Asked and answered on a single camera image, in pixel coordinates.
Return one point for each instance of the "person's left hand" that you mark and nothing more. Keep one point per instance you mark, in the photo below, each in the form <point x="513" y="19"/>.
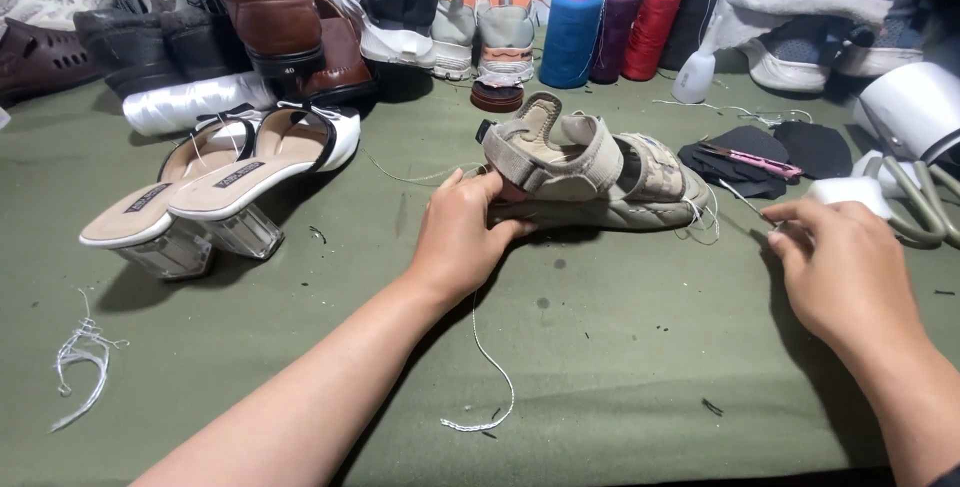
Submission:
<point x="454" y="243"/>

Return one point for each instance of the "person's right hand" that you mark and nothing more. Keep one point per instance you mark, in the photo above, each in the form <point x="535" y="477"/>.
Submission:
<point x="844" y="277"/>

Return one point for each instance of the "metal sewing needle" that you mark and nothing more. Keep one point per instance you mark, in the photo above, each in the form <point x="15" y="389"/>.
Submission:
<point x="742" y="200"/>

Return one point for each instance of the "white wax block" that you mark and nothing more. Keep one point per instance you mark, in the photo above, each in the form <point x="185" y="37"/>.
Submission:
<point x="844" y="193"/>

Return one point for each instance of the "white sewing thread strand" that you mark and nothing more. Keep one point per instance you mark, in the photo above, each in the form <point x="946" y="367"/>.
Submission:
<point x="491" y="363"/>

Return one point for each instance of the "black leather piece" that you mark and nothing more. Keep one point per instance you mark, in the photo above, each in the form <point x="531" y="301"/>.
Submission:
<point x="817" y="145"/>
<point x="739" y="168"/>

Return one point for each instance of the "pink utility knife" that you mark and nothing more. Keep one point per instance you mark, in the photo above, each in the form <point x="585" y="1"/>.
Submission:
<point x="754" y="160"/>

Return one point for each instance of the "brown round tin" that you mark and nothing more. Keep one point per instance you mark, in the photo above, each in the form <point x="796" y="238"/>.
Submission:
<point x="496" y="96"/>

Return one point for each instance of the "white rounded appliance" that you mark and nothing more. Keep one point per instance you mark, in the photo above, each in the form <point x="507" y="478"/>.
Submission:
<point x="911" y="108"/>

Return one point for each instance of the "loose white thread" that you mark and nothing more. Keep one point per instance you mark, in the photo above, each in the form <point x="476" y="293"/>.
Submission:
<point x="739" y="110"/>

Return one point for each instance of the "green table cloth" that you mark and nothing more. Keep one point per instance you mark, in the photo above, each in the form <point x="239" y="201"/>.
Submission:
<point x="630" y="337"/>

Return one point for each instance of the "white clear-heel sandal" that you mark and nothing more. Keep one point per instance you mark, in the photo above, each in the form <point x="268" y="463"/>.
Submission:
<point x="161" y="194"/>
<point x="262" y="172"/>

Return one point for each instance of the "grey and orange sneaker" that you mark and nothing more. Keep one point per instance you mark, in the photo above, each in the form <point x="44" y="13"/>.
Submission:
<point x="454" y="29"/>
<point x="506" y="33"/>

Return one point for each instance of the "brown leather loafer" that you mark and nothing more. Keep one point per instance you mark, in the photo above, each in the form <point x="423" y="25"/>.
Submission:
<point x="341" y="55"/>
<point x="270" y="10"/>

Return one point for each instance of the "navy and white sneaker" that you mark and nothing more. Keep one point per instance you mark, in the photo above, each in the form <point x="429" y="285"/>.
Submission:
<point x="889" y="40"/>
<point x="795" y="55"/>

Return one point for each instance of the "blue thread cone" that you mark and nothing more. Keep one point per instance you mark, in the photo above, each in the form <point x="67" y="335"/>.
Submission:
<point x="570" y="40"/>

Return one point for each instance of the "black and white sneaker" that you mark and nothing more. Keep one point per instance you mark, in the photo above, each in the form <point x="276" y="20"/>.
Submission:
<point x="390" y="14"/>

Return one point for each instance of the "small white plastic bottle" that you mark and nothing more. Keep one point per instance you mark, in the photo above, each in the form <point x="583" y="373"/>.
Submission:
<point x="694" y="74"/>

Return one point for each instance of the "purple thread cone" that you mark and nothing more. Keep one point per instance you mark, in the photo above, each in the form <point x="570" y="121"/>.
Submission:
<point x="615" y="36"/>

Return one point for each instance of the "white fleece cloth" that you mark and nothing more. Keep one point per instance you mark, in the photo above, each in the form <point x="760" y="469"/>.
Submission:
<point x="780" y="6"/>

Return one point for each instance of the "red thread cone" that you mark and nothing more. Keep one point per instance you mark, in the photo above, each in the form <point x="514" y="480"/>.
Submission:
<point x="651" y="33"/>

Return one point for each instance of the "white thread spool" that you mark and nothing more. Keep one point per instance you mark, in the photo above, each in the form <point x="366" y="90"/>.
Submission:
<point x="195" y="102"/>

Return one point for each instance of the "black thread cone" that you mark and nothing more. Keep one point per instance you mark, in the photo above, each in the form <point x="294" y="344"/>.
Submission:
<point x="690" y="21"/>

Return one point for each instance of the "black lace-up shoe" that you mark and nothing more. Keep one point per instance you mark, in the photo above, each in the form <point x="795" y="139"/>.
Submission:
<point x="124" y="40"/>
<point x="202" y="36"/>

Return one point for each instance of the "tangled white thread scraps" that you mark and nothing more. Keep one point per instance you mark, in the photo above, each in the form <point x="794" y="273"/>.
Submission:
<point x="81" y="356"/>

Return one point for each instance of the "dark brown perforated shoe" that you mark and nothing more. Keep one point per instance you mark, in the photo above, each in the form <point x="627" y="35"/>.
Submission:
<point x="41" y="59"/>

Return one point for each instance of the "white patterned shoe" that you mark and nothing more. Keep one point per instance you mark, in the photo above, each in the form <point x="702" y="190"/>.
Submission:
<point x="45" y="3"/>

